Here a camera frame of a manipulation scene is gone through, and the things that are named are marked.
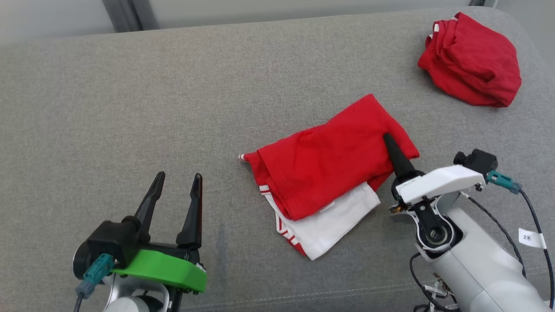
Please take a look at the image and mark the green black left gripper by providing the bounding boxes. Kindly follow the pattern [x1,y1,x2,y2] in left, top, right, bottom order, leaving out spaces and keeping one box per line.
[112,171,208,295]

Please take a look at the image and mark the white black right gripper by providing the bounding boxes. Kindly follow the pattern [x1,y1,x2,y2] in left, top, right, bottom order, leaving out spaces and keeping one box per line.
[382,133,486,214]

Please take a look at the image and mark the teal left camera connector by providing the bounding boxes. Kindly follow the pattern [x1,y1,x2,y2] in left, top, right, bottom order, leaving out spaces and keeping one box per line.
[76,253,116,300]

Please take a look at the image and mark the white printed cable tag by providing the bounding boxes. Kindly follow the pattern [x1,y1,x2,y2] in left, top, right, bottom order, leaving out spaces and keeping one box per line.
[518,228,548,250]

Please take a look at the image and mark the black right camera cable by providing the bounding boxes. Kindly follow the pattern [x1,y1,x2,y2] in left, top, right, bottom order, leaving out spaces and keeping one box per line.
[518,188,555,309]

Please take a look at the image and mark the red shorts with white stripe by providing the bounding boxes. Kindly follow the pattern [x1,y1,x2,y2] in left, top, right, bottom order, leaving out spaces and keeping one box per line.
[418,12,522,108]

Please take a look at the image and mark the grey fabric sofa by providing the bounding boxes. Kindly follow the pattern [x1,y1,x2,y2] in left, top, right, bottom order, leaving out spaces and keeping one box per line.
[0,6,555,312]

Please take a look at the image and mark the grey metal frame post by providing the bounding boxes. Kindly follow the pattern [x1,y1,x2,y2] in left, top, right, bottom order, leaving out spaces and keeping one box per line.
[102,0,159,33]

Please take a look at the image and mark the red jersey with white sleeves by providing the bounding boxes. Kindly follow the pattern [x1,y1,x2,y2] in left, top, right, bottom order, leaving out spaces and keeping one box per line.
[238,93,421,261]

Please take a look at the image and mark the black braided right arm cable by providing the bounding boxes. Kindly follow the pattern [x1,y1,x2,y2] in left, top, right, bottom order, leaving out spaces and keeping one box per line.
[461,192,528,279]

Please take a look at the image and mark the teal right camera connector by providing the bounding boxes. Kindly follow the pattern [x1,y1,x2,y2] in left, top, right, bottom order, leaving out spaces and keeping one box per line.
[486,170,522,195]

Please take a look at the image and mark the teal camera connector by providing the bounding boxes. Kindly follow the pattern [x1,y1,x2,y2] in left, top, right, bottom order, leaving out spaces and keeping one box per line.
[76,253,116,300]
[486,170,522,195]

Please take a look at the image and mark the black looped right arm cable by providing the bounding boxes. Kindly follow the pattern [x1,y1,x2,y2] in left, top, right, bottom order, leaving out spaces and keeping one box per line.
[409,253,461,312]

